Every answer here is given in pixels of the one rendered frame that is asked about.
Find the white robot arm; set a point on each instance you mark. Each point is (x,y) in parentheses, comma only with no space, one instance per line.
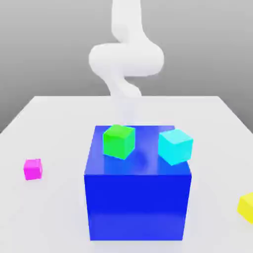
(126,57)

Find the small green cube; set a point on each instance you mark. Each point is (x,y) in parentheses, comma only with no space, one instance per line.
(118,142)

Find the small cyan cube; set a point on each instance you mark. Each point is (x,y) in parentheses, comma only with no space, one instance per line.
(175,146)

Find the small magenta cube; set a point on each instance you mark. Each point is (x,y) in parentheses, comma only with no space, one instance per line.
(32,169)

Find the small yellow cube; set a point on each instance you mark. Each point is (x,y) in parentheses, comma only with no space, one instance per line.
(246,207)

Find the large blue box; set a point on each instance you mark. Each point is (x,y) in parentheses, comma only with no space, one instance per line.
(137,205)

